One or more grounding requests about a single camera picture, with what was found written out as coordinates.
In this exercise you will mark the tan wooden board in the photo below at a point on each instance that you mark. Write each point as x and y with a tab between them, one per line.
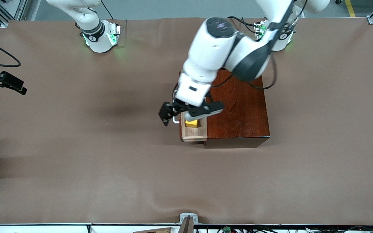
155	230

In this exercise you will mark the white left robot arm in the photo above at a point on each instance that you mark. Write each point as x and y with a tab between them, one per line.
212	48

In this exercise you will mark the grey metal table bracket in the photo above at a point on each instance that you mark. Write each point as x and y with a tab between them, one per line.
188	216

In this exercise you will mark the yellow wooden block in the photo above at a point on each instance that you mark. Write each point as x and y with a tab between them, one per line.
192	123

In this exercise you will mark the brown table cover sheet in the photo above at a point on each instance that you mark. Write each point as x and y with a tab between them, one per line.
108	181

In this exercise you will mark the dark brown wooden cabinet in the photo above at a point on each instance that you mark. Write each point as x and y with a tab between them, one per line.
238	116

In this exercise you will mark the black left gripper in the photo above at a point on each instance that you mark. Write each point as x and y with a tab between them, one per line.
177	106

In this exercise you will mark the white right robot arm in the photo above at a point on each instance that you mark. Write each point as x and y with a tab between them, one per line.
92	32

